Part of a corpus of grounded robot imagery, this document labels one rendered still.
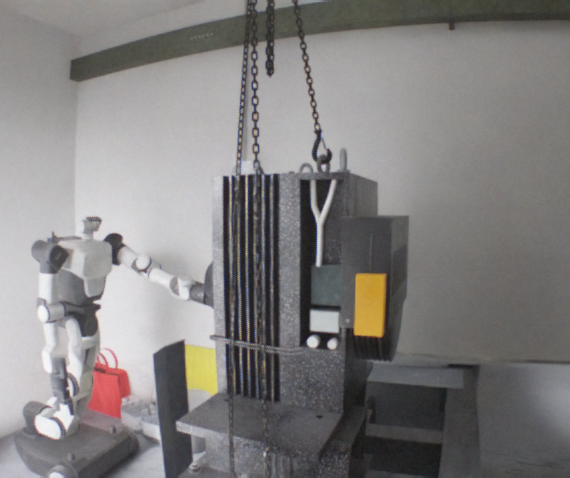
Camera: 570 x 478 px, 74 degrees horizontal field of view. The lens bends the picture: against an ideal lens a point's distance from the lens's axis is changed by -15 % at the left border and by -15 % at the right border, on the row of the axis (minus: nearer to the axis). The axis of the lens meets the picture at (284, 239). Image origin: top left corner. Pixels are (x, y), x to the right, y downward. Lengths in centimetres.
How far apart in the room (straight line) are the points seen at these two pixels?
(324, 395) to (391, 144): 148
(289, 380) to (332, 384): 14
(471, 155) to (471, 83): 39
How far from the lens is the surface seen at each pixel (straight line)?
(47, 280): 211
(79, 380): 243
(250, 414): 135
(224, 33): 274
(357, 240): 114
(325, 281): 129
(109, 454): 266
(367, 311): 113
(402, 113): 242
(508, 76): 248
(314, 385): 134
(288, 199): 127
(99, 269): 221
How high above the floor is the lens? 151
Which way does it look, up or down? 4 degrees down
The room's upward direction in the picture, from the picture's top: straight up
